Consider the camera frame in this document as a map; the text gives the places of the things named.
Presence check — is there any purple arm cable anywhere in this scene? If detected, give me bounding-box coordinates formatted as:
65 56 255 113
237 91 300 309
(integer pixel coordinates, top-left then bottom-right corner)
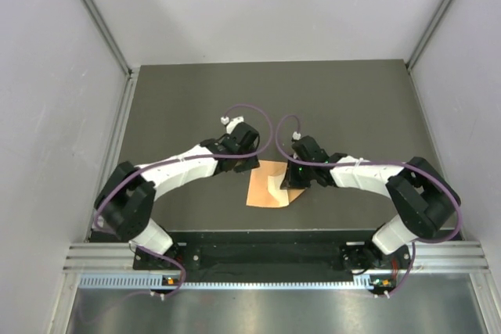
93 103 273 300
276 114 465 300

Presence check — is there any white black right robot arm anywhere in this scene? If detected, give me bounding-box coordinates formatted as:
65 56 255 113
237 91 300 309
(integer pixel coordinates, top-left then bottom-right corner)
280 132 461 271

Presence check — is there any cream paper letter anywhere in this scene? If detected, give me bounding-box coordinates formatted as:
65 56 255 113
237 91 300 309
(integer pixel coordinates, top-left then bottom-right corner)
267 173 290 207

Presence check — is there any aluminium frame post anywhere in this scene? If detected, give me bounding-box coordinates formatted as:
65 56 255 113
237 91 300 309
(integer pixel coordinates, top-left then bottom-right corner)
405 0 481 71
58 0 134 77

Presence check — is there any left aluminium frame post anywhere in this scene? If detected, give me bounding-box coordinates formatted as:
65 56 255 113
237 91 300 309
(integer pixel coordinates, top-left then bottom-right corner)
58 0 134 77

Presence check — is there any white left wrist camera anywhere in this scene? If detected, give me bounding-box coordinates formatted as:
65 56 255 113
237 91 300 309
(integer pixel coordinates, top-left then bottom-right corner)
221 116 244 134

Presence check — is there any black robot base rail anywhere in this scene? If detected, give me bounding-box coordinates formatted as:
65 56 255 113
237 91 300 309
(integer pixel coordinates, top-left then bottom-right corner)
132 242 416 275

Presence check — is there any white slotted cable duct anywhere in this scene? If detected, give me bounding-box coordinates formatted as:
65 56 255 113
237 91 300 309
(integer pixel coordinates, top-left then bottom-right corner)
79 273 396 291

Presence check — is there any right aluminium frame post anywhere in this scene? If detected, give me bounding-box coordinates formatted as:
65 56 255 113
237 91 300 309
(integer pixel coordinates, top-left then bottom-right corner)
405 0 481 71

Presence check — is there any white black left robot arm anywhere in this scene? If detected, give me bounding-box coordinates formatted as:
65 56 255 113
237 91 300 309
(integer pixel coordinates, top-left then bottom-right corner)
94 117 260 269

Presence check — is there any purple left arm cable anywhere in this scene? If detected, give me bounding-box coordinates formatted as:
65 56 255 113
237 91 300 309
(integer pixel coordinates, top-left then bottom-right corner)
93 103 273 300

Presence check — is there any aluminium base profile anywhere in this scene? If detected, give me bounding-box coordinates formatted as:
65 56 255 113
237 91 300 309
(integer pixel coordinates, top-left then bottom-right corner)
63 241 489 274

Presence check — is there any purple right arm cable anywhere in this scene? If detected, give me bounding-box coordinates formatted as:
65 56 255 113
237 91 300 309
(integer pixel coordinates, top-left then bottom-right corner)
276 114 465 300

